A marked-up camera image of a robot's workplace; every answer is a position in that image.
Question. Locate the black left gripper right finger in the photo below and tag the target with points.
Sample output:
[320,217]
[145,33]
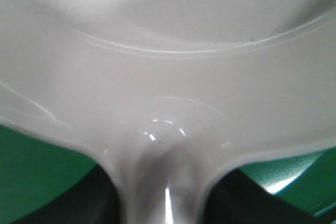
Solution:
[236,198]

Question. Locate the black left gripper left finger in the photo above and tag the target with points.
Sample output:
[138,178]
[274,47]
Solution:
[33,198]

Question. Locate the pink plastic dustpan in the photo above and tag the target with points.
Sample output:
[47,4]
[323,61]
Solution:
[168,96]

